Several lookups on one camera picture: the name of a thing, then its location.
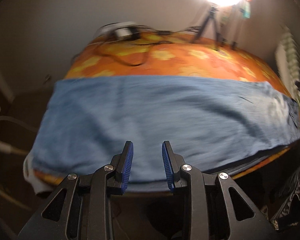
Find blue denim pants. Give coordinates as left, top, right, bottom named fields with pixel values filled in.
left=30, top=75, right=300, bottom=191

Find orange floral bed sheet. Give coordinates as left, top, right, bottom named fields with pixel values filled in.
left=31, top=32, right=300, bottom=192

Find dark patterned cloth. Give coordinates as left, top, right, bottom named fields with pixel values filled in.
left=270, top=167, right=300, bottom=231

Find white power strip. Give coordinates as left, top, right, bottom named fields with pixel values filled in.
left=94, top=21, right=137, bottom=40

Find tall silver tripod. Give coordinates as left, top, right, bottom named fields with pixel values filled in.
left=224, top=3, right=244, bottom=50

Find green striped white pillow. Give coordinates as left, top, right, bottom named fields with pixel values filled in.
left=275, top=26, right=300, bottom=107

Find small black tripod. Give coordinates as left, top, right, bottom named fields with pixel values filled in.
left=191, top=4, right=224, bottom=45

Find black cable on bed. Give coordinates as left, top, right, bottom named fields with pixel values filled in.
left=92, top=24, right=180, bottom=67

